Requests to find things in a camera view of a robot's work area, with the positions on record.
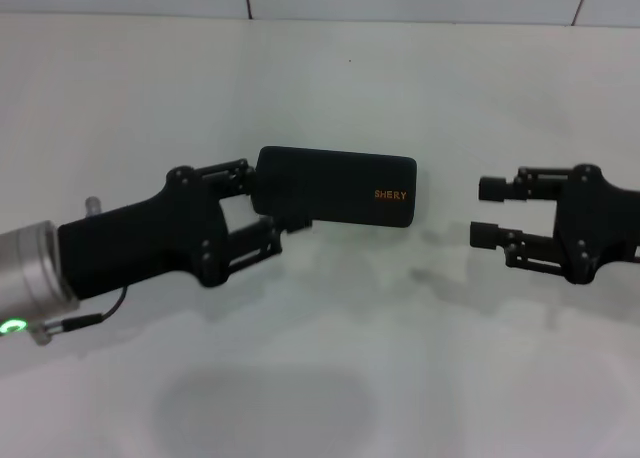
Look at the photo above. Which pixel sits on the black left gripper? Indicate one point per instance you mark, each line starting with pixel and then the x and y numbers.
pixel 150 238

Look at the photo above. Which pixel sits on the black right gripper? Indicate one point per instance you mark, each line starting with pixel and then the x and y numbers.
pixel 600 223

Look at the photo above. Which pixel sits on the black glasses case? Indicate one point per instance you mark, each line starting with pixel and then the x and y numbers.
pixel 325 188

